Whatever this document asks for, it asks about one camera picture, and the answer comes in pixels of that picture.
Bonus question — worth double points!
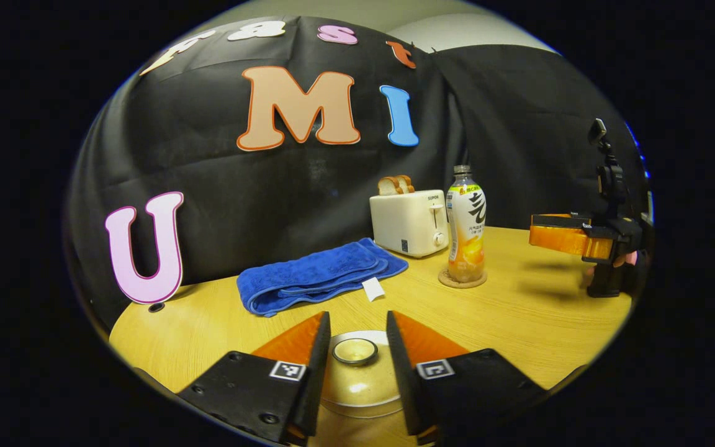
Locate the yellow teacup lid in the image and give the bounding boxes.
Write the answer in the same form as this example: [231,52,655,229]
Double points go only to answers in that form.
[320,330,405,410]

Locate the blue towel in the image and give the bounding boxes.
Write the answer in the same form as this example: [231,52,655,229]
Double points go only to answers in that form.
[236,237,410,318]

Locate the round brown coaster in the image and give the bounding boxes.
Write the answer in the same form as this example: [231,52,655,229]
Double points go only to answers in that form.
[437,266,488,290]

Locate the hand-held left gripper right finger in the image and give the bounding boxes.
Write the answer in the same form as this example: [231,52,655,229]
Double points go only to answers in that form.
[385,310,548,445]

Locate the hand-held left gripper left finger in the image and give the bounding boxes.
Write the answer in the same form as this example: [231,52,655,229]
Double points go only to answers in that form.
[176,310,332,445]

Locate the cream white toaster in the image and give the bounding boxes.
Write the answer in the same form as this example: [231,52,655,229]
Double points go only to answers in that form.
[369,189,450,259]

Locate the yellow ceramic teacup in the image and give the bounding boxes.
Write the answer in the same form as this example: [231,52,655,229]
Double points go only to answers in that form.
[311,404,420,447]

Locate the white label water bottle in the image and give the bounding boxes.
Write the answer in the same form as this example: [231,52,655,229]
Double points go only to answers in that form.
[445,165,488,284]

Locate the black backdrop cloth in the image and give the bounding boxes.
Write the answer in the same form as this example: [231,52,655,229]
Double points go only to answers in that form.
[65,15,651,331]

